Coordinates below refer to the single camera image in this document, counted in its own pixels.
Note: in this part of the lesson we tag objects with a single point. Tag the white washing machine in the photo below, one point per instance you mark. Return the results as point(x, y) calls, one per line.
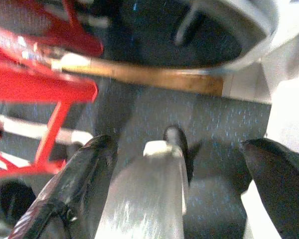
point(291, 112)

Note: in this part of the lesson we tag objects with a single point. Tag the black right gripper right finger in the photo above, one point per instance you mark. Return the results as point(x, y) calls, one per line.
point(279, 189)

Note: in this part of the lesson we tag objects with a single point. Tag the brown wooden plank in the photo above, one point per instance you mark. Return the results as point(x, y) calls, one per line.
point(164, 77)

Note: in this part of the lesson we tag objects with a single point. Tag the black round laundry bucket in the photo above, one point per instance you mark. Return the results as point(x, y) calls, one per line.
point(152, 37)

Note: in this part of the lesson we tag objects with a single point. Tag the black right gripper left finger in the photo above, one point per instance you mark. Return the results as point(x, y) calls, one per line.
point(64, 186)

